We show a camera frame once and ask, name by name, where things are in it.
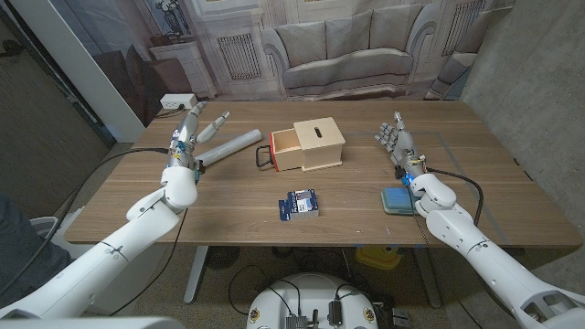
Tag white table leg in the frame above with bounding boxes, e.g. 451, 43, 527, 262
183, 245, 210, 305

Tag black round floor object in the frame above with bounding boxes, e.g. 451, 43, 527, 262
205, 246, 241, 271

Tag black power strip cable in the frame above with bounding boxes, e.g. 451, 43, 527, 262
154, 103, 186, 119

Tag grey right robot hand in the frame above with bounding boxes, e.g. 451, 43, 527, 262
374, 111, 429, 178

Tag teal rectangular sponge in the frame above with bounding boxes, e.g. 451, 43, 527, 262
380, 186, 424, 216

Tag white power strip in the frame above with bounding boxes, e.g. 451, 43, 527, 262
159, 92, 198, 111

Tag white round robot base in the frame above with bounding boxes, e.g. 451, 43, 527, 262
245, 272, 379, 329

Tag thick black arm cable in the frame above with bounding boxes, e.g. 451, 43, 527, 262
427, 166, 484, 228
0, 147, 171, 298

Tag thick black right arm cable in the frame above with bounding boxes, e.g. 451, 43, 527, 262
427, 166, 484, 228

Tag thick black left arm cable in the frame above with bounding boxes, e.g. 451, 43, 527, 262
0, 147, 171, 298

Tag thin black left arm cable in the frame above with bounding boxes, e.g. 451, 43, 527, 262
109, 207, 189, 316

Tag person in dark clothing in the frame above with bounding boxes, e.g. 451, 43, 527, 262
0, 191, 77, 310

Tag black floor cable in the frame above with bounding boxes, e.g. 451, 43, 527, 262
227, 263, 303, 317

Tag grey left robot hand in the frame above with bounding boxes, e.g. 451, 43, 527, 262
166, 101, 231, 170

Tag printed living room backdrop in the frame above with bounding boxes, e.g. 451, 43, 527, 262
48, 0, 517, 129

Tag yellow object under table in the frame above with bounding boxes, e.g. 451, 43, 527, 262
355, 245, 403, 271

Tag blue printed package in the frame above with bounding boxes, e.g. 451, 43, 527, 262
278, 188, 320, 223

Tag plastic wrap roll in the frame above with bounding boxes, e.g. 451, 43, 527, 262
194, 128, 263, 168

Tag grey table leg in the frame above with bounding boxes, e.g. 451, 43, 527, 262
413, 249, 443, 310

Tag wooden box with slot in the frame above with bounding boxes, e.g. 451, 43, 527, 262
292, 116, 346, 173

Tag white robot torso edge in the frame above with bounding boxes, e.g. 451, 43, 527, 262
0, 316, 185, 329

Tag white chair frame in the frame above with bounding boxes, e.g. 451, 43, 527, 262
29, 207, 86, 257

